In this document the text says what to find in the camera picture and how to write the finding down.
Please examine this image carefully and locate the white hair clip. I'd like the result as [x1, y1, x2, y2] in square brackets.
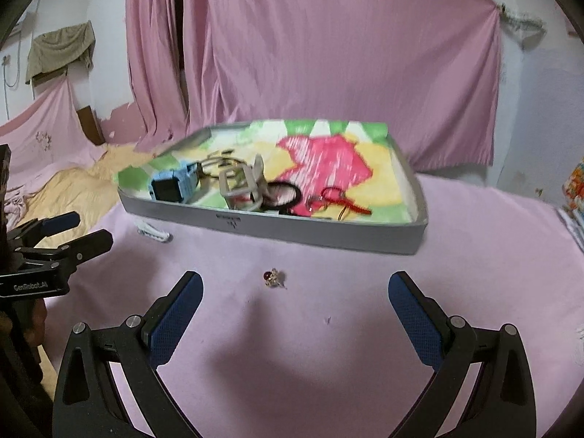
[135, 219, 172, 243]

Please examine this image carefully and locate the brown cord amber bead necklace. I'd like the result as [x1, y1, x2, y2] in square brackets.
[198, 154, 247, 179]

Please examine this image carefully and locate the gold red stone earring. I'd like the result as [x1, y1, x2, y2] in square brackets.
[262, 268, 286, 289]

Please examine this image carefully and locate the yellow bed blanket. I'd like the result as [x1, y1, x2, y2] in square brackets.
[20, 145, 153, 248]

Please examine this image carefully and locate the pink bed sheet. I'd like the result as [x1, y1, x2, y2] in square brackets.
[1, 76, 104, 228]

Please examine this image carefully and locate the brown wooden headboard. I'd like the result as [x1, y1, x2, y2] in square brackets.
[76, 106, 105, 146]

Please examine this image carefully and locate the blue smart watch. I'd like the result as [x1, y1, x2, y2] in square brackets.
[149, 161, 201, 204]

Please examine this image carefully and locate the olive green hanging cloth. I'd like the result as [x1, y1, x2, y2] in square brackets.
[25, 21, 96, 84]

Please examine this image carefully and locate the pink table cloth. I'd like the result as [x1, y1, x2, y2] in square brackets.
[45, 176, 583, 437]

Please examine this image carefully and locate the grey shallow tray box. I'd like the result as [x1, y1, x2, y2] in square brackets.
[118, 142, 429, 255]

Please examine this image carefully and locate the colourful printed tray liner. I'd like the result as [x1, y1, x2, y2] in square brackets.
[115, 119, 419, 224]

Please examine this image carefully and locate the pink satin curtain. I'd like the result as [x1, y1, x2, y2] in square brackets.
[126, 0, 501, 171]

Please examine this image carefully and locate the black hair tie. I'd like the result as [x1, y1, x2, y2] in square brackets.
[264, 181, 303, 213]

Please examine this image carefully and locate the wire wall hook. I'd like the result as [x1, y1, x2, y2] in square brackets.
[498, 3, 546, 39]

